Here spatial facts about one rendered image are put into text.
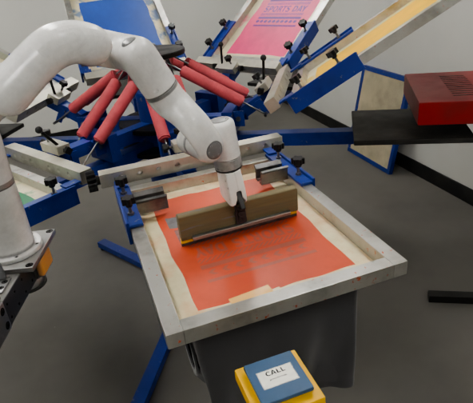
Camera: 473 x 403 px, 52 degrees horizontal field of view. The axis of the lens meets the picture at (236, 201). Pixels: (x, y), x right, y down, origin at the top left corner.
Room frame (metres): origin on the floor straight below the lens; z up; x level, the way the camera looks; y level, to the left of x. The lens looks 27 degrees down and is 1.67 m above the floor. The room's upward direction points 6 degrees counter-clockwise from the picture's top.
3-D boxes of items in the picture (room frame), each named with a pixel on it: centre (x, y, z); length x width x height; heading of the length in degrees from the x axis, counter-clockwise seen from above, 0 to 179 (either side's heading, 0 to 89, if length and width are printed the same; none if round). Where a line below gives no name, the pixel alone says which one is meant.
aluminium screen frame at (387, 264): (1.22, 0.01, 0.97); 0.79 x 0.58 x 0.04; 17
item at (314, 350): (0.94, -0.08, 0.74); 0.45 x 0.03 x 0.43; 107
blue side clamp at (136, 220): (1.37, 0.34, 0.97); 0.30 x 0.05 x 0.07; 17
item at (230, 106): (2.23, 0.31, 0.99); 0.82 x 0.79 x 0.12; 17
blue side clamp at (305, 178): (1.53, -0.19, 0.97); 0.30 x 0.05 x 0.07; 17
